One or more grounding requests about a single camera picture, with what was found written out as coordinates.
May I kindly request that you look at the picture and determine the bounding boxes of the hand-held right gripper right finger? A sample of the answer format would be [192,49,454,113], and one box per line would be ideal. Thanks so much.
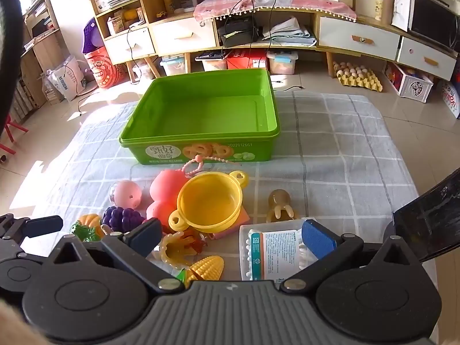
[280,218,423,293]

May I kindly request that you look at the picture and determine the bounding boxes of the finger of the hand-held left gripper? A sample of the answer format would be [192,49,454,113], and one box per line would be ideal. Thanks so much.
[0,214,64,259]

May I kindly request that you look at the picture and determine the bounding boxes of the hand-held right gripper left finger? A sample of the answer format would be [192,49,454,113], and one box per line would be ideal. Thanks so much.
[47,218,185,293]

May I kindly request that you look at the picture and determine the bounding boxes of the translucent yellow teether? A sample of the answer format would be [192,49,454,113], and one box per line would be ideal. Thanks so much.
[155,232,187,264]

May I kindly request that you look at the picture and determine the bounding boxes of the clear cotton swab container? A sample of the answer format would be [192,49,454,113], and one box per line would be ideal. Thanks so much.
[239,217,325,283]

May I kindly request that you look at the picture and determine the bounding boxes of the orange toy pumpkin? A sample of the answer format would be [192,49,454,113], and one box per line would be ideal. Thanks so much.
[69,214,106,243]

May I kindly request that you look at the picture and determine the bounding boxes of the orange translucent toy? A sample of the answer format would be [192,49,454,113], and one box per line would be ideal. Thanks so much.
[183,234,208,256]

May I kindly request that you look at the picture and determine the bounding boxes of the beige octopus toy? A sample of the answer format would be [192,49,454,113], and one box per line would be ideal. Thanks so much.
[265,189,300,224]

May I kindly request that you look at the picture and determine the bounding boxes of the yellow toy pot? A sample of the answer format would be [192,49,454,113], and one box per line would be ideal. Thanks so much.
[168,170,249,233]

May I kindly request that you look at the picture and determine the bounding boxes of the green plastic box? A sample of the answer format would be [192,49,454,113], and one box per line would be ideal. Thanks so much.
[119,68,281,166]

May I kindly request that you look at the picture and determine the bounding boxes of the purple toy grapes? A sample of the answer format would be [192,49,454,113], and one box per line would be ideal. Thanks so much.
[102,206,146,231]

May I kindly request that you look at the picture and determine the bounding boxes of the pink ball rattle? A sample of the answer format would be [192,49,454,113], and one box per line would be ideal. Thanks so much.
[109,180,142,210]

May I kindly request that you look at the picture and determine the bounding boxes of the pink gourd toy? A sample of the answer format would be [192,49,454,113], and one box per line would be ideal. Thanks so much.
[148,170,188,228]

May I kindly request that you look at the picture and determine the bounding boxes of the yellow toy corn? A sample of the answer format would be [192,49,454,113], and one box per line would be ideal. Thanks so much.
[175,255,225,289]

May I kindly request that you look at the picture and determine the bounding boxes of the pink flat block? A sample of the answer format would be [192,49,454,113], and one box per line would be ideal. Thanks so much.
[210,208,252,241]

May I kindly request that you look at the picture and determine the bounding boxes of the grey checked blanket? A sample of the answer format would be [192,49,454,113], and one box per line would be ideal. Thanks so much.
[10,91,438,295]

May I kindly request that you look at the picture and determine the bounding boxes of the red stool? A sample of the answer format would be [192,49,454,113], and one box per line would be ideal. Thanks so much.
[0,114,30,155]

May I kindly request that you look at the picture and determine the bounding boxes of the black glossy panel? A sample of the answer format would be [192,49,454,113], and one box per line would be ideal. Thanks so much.
[382,168,460,263]

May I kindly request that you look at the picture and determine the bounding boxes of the white printed sack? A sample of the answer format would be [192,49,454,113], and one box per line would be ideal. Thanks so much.
[46,55,87,101]

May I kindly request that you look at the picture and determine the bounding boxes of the yellow egg tray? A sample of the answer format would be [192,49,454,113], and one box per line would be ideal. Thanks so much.
[332,61,384,91]

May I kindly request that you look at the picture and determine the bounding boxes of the red printed bag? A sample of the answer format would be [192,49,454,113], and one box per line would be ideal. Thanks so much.
[84,45,127,90]

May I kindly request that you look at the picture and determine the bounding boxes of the clear storage box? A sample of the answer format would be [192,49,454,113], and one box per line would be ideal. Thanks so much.
[266,51,299,76]
[195,52,228,72]
[160,55,186,77]

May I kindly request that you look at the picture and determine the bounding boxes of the wooden bookshelf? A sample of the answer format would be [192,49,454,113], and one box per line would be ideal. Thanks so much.
[19,0,64,109]

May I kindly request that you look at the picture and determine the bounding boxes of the white patterned box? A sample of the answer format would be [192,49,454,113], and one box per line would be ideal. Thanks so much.
[384,61,434,103]

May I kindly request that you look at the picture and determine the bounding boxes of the small white drawer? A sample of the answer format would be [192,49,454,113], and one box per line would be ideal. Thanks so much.
[104,28,156,65]
[397,37,458,81]

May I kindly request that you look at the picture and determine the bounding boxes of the red cardboard box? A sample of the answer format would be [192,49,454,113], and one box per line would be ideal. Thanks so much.
[223,48,269,71]

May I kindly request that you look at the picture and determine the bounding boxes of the white box red print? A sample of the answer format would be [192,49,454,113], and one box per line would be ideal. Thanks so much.
[440,78,460,119]

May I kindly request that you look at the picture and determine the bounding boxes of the purple plastic basket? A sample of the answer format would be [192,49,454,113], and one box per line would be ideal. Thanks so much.
[82,17,105,55]

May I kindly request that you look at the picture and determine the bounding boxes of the wide white drawer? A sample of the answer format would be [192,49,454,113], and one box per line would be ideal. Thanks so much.
[318,16,402,62]
[150,16,217,57]

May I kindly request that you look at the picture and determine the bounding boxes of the pile of papers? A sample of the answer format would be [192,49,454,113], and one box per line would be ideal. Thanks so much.
[261,17,317,47]

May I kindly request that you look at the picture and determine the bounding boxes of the small cardboard box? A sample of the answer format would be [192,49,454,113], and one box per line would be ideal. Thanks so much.
[107,16,125,35]

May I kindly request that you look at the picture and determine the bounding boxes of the black bag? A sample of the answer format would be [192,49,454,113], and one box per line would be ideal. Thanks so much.
[218,17,262,47]

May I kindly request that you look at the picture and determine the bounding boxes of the pink fringed cloth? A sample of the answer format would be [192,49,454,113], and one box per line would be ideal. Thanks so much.
[193,0,358,22]

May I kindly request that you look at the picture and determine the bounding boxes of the white paper bag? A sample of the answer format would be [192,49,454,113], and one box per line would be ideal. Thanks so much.
[391,0,414,31]

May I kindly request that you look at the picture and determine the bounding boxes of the black microwave oven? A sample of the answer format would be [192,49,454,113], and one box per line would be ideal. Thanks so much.
[407,0,460,53]

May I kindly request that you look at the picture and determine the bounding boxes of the pink beaded ring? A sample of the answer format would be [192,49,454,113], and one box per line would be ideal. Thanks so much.
[183,154,206,178]

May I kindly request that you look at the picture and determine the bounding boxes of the thin black cable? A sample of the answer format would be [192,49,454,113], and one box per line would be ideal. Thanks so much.
[126,22,145,84]

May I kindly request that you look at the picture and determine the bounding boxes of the long black cable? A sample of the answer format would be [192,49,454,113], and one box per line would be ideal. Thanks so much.
[266,0,304,93]

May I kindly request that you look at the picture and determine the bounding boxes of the black charger cable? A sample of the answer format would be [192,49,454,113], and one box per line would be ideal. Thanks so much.
[220,0,256,49]

